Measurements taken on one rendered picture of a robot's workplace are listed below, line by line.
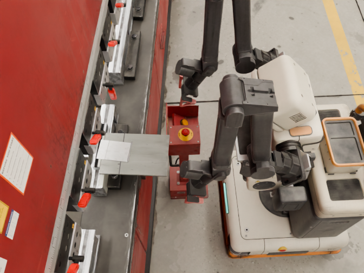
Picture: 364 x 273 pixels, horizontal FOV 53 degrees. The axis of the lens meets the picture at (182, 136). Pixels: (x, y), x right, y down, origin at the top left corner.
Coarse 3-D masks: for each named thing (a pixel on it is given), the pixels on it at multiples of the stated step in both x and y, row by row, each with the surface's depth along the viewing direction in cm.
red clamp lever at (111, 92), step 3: (102, 84) 131; (105, 84) 131; (108, 84) 131; (111, 84) 131; (108, 87) 132; (111, 87) 132; (108, 90) 134; (111, 90) 134; (114, 90) 135; (111, 93) 135; (114, 93) 135; (111, 96) 137; (114, 96) 137; (114, 99) 138
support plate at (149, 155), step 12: (108, 144) 147; (132, 144) 147; (144, 144) 147; (156, 144) 147; (168, 144) 147; (132, 156) 145; (144, 156) 145; (156, 156) 144; (108, 168) 142; (120, 168) 142; (132, 168) 142; (144, 168) 142; (156, 168) 142
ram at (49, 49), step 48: (0, 0) 63; (48, 0) 83; (96, 0) 122; (0, 48) 63; (48, 48) 84; (96, 48) 124; (0, 96) 64; (48, 96) 85; (0, 144) 64; (48, 144) 86; (0, 192) 65; (48, 192) 87; (0, 240) 65; (48, 240) 88
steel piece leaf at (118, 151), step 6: (114, 144) 147; (120, 144) 147; (126, 144) 147; (108, 150) 146; (114, 150) 146; (120, 150) 146; (126, 150) 146; (108, 156) 145; (114, 156) 145; (120, 156) 144; (126, 156) 144
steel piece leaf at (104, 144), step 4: (104, 140) 148; (108, 140) 148; (100, 144) 147; (104, 144) 147; (100, 148) 146; (104, 148) 146; (100, 152) 145; (104, 152) 145; (96, 156) 145; (100, 156) 145; (104, 156) 145
